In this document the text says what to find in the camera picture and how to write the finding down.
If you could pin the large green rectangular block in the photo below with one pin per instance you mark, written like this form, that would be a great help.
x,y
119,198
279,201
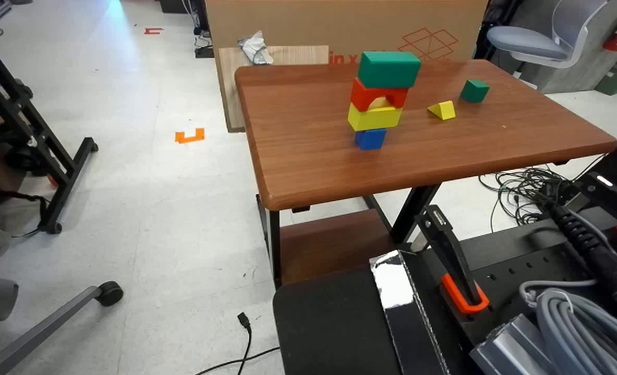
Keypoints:
x,y
387,68

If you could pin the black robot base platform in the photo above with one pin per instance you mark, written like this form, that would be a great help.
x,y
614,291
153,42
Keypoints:
x,y
553,308

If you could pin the blue cube block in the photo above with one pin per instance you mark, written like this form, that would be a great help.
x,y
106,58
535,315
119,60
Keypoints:
x,y
370,140

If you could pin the yellow rectangular block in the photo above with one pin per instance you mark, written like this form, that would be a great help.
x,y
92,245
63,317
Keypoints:
x,y
381,117

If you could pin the red arch block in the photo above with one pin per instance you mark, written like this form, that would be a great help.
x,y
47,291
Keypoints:
x,y
364,95

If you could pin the yellow triangular wedge block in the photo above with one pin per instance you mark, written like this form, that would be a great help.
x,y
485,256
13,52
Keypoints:
x,y
445,110

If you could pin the small green cube block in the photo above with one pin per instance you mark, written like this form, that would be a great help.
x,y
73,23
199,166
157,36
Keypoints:
x,y
474,90

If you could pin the black orange clamp tool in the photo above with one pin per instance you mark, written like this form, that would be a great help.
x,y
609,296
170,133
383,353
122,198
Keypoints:
x,y
457,281

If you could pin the crumpled white plastic bag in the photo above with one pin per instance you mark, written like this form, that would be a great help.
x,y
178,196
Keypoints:
x,y
255,51

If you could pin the brown wooden table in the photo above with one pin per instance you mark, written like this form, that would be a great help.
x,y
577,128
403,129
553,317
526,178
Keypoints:
x,y
328,205

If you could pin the large cardboard box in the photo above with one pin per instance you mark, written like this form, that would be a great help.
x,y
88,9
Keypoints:
x,y
434,30

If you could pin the light grey office chair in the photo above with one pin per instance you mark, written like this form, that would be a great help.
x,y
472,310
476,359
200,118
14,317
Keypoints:
x,y
559,44

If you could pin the black metal stand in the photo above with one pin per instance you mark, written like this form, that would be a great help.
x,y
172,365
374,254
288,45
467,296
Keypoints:
x,y
33,146

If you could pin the grey office chair base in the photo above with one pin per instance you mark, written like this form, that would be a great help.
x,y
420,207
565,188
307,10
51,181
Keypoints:
x,y
61,293

